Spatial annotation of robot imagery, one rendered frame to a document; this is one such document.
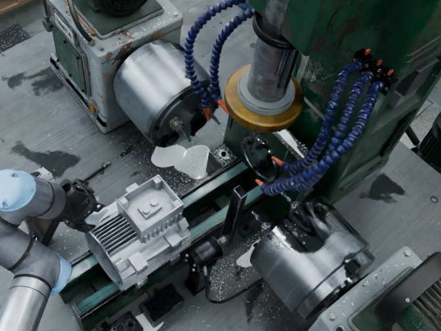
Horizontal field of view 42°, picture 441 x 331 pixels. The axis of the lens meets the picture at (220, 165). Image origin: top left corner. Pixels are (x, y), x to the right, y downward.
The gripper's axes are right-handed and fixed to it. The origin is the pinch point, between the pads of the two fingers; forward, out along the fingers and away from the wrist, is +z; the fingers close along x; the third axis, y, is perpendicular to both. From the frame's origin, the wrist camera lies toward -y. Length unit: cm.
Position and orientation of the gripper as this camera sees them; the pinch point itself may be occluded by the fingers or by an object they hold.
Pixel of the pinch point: (93, 220)
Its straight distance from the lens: 139.7
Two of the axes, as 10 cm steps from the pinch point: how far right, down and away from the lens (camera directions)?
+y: 7.3, -6.8, -0.8
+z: 3.0, 2.1, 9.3
